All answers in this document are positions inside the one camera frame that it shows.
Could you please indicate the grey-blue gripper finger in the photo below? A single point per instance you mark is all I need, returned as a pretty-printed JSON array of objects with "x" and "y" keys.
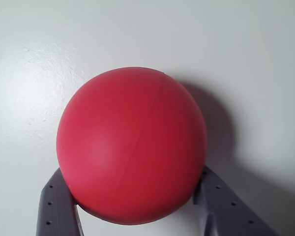
[
  {"x": 56, "y": 211},
  {"x": 226, "y": 211}
]

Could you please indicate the red ball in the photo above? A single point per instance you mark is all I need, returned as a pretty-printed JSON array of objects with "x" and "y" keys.
[{"x": 131, "y": 145}]

